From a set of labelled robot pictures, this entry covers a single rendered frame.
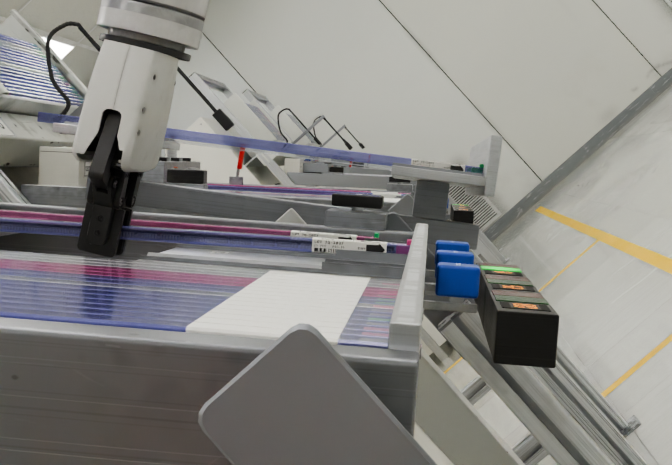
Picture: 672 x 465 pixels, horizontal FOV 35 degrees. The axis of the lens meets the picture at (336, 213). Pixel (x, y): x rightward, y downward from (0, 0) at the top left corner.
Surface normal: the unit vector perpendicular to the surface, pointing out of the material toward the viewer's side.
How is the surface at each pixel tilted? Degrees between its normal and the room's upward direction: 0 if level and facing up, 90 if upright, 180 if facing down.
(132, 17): 86
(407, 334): 90
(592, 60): 90
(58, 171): 90
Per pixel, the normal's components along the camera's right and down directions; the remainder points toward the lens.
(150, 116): 0.95, 0.26
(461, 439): -0.06, 0.02
